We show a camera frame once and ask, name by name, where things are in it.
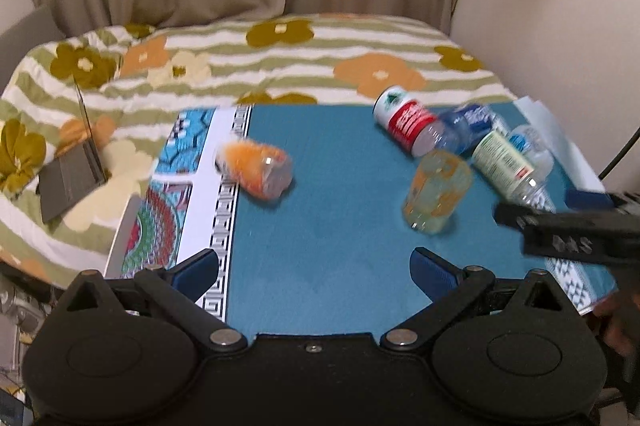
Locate person's right hand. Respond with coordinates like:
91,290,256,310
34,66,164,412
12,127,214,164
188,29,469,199
591,292,640,358

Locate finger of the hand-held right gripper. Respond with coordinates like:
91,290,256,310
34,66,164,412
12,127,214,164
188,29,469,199
566,190,640,213
493,203,538,233

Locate clear glass cup orange print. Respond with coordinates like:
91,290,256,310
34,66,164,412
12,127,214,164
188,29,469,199
403,150,474,235

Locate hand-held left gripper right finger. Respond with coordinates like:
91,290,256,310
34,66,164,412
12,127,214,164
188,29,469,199
381,247,577,353

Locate grey laptop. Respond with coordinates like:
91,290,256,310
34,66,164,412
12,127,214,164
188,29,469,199
38,78,108,225

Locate floral striped blanket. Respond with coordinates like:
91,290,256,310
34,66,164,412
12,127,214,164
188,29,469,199
0,12,519,287

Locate white paper sheet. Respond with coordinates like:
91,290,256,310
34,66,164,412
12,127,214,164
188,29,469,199
514,96,607,195

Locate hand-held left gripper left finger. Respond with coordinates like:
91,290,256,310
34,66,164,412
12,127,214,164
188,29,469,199
57,248,249,353

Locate clear crumpled plastic bottle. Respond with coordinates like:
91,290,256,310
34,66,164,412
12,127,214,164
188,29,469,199
507,124,555,181

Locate red label plastic bottle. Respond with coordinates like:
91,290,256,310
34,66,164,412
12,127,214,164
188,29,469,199
373,84,458,157

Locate grey headboard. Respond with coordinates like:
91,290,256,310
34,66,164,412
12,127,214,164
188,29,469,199
0,4,67,92

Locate teal patterned mat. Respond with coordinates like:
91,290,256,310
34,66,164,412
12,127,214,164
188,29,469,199
131,102,619,338

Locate green label plastic bottle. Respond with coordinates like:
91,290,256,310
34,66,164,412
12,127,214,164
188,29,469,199
472,130,551,209

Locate blue label plastic bottle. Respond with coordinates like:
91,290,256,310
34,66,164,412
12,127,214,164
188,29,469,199
434,102,507,157

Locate black cable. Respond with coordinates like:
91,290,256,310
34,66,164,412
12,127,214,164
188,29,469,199
599,125,640,180

